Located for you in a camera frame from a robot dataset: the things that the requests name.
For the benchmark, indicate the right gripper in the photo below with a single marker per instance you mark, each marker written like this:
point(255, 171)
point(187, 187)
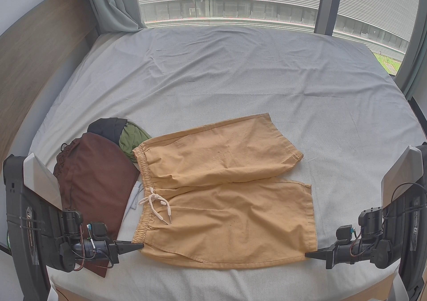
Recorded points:
point(347, 253)

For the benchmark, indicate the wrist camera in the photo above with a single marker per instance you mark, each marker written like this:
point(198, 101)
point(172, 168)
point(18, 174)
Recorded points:
point(343, 233)
point(97, 230)

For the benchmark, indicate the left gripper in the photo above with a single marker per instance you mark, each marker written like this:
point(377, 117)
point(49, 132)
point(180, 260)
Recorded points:
point(98, 249)

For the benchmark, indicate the black garment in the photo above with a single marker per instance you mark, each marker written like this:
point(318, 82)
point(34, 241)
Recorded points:
point(105, 129)

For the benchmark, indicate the tan shorts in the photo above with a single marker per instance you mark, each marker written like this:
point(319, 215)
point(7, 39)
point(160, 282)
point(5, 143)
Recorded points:
point(233, 199)

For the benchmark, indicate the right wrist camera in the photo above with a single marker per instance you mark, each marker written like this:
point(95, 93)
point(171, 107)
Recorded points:
point(343, 233)

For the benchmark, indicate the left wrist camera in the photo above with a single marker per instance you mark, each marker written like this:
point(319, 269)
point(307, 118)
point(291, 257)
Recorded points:
point(97, 230)

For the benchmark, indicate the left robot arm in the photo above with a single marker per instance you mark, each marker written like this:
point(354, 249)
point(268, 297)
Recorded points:
point(26, 219)

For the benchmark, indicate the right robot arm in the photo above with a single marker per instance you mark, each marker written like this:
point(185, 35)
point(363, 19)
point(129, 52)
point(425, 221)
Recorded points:
point(407, 226)

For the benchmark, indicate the white garment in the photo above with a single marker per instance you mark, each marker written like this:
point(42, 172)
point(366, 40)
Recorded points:
point(135, 196)

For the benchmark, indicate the bed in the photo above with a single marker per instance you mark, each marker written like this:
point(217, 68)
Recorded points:
point(267, 69)

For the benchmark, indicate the brown garment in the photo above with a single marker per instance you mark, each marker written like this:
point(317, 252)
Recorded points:
point(96, 186)

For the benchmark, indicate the green garment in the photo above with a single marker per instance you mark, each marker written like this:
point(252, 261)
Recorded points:
point(133, 141)

